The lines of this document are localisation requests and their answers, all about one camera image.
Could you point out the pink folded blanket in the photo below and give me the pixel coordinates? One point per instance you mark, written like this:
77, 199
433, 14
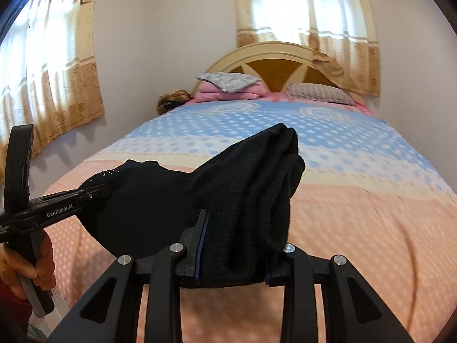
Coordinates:
214, 94

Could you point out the cream and brown headboard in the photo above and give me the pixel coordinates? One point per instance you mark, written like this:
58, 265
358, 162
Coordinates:
275, 71

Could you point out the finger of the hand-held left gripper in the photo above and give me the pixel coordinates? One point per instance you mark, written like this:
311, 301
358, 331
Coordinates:
96, 193

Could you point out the person's left forearm red sleeve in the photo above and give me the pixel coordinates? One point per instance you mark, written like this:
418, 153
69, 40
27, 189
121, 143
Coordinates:
10, 311

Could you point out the striped pillow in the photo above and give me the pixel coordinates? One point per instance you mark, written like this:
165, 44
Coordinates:
317, 93

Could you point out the person's left hand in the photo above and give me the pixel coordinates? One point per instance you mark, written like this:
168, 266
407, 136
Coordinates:
14, 268

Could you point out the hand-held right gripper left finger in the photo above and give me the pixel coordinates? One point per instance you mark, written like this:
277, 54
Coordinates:
200, 250

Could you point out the beige curtain behind headboard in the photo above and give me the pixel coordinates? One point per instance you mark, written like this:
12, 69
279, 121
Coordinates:
321, 7

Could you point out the brown plush toy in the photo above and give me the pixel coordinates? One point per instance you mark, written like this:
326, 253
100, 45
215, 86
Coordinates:
173, 100

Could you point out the grey patterned pillow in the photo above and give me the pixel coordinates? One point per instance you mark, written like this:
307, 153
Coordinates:
228, 80

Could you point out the black pants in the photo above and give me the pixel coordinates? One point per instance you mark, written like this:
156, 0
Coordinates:
232, 203

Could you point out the pink bed sheet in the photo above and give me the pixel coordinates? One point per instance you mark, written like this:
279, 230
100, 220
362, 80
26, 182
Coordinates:
275, 96

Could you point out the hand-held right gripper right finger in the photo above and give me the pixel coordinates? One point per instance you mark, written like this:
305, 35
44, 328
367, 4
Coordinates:
275, 271

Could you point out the beige side window curtain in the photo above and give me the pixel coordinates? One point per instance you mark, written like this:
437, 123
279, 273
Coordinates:
64, 78

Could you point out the peach and blue dotted bedspread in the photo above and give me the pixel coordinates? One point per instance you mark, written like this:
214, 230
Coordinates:
357, 203

